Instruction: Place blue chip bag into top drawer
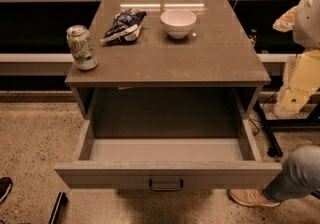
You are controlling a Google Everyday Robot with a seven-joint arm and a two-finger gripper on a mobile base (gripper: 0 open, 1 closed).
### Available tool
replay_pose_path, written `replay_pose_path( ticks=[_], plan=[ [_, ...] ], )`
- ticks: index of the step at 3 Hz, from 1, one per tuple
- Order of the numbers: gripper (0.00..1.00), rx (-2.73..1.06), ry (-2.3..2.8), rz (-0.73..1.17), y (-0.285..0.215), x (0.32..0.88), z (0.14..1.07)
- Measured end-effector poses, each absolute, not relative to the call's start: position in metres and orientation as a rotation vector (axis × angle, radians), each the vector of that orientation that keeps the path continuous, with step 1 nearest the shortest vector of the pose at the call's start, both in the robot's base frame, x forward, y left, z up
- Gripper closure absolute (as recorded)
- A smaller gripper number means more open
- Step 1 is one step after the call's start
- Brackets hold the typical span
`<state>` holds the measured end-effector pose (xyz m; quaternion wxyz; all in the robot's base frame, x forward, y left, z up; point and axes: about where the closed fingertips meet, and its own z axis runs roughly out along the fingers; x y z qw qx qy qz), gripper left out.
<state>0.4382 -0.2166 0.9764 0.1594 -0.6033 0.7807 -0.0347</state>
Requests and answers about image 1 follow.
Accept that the black shoe at left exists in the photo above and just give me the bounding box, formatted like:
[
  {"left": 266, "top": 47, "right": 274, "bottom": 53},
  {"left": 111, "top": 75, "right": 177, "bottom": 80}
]
[{"left": 0, "top": 177, "right": 12, "bottom": 204}]

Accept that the open grey top drawer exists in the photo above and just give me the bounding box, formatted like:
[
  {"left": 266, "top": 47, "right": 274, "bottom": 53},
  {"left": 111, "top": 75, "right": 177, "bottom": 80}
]
[{"left": 55, "top": 88, "right": 281, "bottom": 189}]

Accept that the tan sneaker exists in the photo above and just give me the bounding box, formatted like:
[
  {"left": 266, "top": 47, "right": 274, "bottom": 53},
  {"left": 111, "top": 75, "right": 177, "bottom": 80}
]
[{"left": 229, "top": 189, "right": 279, "bottom": 207}]

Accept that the black bar on floor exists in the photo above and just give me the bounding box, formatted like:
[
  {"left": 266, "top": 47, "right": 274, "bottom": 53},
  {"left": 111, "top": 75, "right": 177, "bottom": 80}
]
[{"left": 48, "top": 192, "right": 68, "bottom": 224}]

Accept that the green soda can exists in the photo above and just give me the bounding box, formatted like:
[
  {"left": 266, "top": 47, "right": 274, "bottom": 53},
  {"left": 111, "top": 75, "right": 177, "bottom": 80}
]
[{"left": 66, "top": 25, "right": 98, "bottom": 70}]

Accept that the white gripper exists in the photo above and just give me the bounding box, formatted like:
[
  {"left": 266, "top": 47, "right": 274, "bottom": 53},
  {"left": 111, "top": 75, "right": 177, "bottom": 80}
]
[{"left": 272, "top": 6, "right": 320, "bottom": 117}]

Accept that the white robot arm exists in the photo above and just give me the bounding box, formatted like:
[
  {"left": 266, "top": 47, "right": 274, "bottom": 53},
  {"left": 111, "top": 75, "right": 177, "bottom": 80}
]
[{"left": 273, "top": 0, "right": 320, "bottom": 117}]

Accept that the person leg in jeans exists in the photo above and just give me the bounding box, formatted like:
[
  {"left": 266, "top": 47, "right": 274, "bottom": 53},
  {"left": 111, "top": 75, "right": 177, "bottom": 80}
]
[{"left": 263, "top": 145, "right": 320, "bottom": 203}]

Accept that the blue potato chip bag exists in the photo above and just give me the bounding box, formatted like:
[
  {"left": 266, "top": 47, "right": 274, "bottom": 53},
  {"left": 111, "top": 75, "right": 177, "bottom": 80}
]
[{"left": 101, "top": 9, "right": 147, "bottom": 44}]

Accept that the white ceramic bowl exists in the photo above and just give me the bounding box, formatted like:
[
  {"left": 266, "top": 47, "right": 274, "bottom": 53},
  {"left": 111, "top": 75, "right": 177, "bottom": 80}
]
[{"left": 160, "top": 9, "right": 197, "bottom": 39}]

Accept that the black drawer handle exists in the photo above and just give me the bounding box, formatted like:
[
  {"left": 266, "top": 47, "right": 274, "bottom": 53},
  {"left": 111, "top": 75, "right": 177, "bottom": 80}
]
[{"left": 148, "top": 179, "right": 184, "bottom": 192}]

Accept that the grey cabinet with top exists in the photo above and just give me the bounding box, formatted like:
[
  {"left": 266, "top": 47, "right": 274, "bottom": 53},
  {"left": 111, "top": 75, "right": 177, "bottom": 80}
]
[{"left": 65, "top": 0, "right": 270, "bottom": 119}]

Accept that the black stand leg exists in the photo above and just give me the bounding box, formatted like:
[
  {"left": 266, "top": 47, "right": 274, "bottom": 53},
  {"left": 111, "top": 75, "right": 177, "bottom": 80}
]
[{"left": 254, "top": 102, "right": 283, "bottom": 157}]

